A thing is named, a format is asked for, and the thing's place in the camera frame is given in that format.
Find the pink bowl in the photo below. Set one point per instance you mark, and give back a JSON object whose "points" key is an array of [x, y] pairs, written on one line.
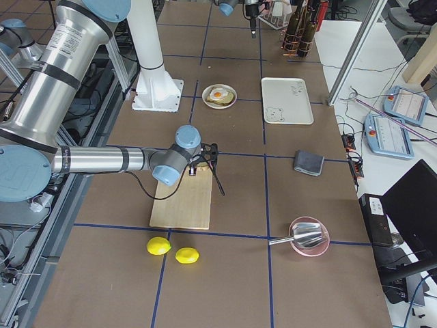
{"points": [[314, 251]]}

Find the grey folded cloth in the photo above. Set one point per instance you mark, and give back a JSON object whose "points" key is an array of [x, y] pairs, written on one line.
{"points": [[308, 163]]}

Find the yellow lemon right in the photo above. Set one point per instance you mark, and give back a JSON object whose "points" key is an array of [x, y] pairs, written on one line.
{"points": [[187, 255]]}

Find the aluminium frame post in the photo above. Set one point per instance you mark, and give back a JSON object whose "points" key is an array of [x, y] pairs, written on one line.
{"points": [[363, 32]]}

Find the dark green wine bottle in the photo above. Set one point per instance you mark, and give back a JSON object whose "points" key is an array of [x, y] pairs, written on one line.
{"points": [[294, 24]]}

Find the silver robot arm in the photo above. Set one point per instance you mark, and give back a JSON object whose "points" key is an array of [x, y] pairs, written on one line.
{"points": [[226, 7], [30, 154]]}

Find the pink striped stick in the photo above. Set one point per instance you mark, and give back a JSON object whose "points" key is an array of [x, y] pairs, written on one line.
{"points": [[383, 114]]}

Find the black monitor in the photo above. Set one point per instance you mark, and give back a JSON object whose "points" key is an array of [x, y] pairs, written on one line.
{"points": [[411, 206]]}

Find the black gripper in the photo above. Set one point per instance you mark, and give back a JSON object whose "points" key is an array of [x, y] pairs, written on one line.
{"points": [[251, 10], [193, 170]]}

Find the white wire cup rack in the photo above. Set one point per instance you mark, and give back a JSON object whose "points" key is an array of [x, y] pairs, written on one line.
{"points": [[276, 13]]}

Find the blue teach pendant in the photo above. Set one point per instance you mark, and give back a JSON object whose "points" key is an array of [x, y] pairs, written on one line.
{"points": [[406, 104], [387, 138]]}

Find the black desktop box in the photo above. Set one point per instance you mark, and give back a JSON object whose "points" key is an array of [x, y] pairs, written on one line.
{"points": [[376, 220]]}

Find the wooden cutting board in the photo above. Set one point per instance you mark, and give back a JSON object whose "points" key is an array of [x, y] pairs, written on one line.
{"points": [[186, 206]]}

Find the white pedestal column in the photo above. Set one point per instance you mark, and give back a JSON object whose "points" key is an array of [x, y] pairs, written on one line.
{"points": [[155, 90]]}

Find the blue teach pendant near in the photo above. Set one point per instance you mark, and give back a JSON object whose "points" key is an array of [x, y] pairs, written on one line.
{"points": [[387, 138]]}

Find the metal scoop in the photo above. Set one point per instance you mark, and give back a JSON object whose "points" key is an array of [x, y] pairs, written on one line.
{"points": [[305, 235]]}

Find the yellow lemon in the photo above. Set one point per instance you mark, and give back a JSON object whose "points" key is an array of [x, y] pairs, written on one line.
{"points": [[158, 246], [187, 255]]}

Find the blue teach pendant far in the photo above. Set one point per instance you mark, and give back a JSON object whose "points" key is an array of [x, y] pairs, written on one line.
{"points": [[406, 104]]}

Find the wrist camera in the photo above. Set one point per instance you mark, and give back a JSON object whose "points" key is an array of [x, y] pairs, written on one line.
{"points": [[210, 151]]}

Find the white round plate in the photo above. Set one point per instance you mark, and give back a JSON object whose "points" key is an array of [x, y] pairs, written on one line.
{"points": [[206, 92]]}

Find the fried egg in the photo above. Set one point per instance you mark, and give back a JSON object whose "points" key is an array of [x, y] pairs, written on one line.
{"points": [[218, 94]]}

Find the copper wire bottle rack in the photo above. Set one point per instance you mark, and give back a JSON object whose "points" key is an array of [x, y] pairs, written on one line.
{"points": [[300, 35]]}

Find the white bear tray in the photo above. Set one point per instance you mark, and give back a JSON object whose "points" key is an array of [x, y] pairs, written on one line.
{"points": [[286, 101]]}

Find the yellow lemon left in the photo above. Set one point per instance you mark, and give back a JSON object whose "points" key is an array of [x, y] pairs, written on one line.
{"points": [[158, 246]]}

